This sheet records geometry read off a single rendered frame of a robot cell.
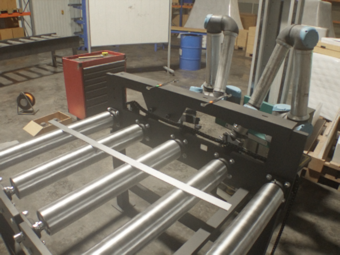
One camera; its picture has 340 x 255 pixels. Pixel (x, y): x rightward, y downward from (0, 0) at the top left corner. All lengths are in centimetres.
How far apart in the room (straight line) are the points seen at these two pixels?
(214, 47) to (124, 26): 408
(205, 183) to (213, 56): 116
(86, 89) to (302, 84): 256
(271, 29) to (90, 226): 210
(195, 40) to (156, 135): 529
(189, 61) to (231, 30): 494
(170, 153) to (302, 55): 94
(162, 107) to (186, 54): 535
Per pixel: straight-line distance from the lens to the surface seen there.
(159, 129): 160
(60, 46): 664
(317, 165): 296
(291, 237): 234
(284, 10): 212
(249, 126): 123
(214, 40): 204
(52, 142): 162
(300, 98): 174
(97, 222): 228
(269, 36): 217
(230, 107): 127
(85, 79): 340
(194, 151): 148
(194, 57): 684
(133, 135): 157
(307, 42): 162
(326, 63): 447
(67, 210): 109
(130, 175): 122
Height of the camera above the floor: 162
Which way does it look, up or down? 27 degrees down
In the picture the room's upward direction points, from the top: 3 degrees clockwise
